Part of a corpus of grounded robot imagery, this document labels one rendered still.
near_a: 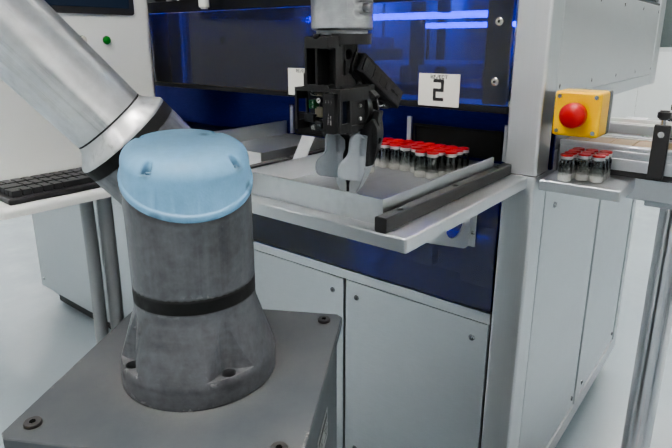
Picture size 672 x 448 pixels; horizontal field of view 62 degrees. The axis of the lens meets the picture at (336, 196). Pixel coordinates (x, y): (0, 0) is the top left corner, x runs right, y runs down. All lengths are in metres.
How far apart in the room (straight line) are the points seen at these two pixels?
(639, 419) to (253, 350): 0.91
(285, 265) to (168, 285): 0.93
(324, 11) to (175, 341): 0.39
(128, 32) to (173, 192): 1.10
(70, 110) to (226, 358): 0.29
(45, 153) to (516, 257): 1.07
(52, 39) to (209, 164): 0.22
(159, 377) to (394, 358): 0.83
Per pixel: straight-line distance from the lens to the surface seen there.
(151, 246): 0.50
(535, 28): 1.00
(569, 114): 0.95
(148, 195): 0.49
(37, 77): 0.61
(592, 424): 1.96
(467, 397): 1.24
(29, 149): 1.45
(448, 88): 1.06
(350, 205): 0.74
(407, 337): 1.25
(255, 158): 1.02
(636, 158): 1.08
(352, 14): 0.67
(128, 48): 1.55
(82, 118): 0.62
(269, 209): 0.81
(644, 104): 5.65
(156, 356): 0.54
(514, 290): 1.09
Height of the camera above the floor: 1.11
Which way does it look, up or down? 16 degrees down
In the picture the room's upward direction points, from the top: straight up
